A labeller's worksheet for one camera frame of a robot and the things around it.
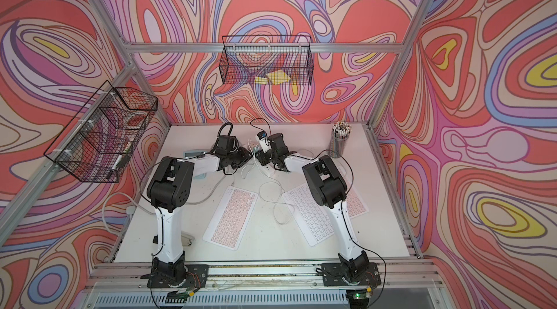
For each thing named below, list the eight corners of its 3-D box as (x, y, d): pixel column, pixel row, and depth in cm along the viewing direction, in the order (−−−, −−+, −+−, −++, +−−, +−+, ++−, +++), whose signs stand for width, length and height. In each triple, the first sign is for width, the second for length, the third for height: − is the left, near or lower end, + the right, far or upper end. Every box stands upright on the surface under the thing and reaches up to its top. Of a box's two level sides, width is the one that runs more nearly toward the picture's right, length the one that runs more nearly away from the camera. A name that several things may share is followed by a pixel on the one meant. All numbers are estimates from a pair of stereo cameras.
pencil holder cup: (329, 157, 106) (336, 134, 93) (327, 145, 111) (333, 121, 98) (344, 157, 106) (353, 134, 93) (341, 145, 111) (349, 121, 98)
